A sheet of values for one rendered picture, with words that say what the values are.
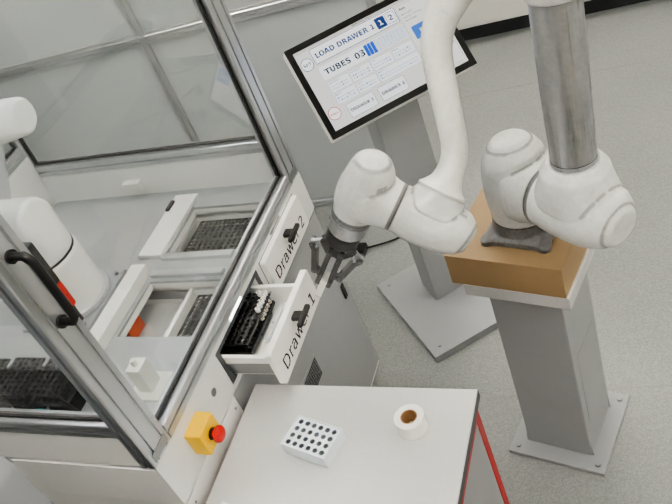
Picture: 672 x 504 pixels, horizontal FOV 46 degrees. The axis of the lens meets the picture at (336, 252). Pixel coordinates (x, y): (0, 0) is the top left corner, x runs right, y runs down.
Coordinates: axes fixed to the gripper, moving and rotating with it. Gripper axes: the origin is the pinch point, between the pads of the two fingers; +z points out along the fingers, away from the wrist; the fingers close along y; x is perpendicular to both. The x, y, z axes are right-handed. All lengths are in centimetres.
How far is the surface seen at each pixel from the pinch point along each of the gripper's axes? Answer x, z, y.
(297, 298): -4.9, 14.7, 4.1
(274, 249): -23.9, 22.4, 14.6
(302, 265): -35, 38, 6
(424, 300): -85, 90, -43
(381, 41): -95, -5, 8
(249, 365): 13.0, 23.3, 9.3
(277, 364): 14.2, 16.8, 3.1
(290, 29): -159, 47, 45
